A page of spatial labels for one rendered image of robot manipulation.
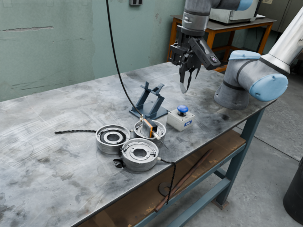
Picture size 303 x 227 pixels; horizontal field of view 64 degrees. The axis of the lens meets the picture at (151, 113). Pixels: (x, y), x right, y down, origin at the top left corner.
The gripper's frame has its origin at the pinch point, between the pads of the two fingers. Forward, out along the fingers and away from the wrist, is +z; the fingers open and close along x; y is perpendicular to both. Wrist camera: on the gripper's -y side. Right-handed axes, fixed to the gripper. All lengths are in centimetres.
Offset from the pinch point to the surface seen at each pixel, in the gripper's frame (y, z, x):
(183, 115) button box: -1.6, 9.3, 0.4
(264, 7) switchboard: 143, 8, -351
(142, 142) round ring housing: -3.0, 11.1, 20.5
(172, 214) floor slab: 6, 94, -21
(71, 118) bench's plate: 23.4, 14.1, 30.5
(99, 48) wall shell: 163, 45, -65
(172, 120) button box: 0.9, 11.8, 3.3
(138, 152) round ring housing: -4.6, 12.9, 23.0
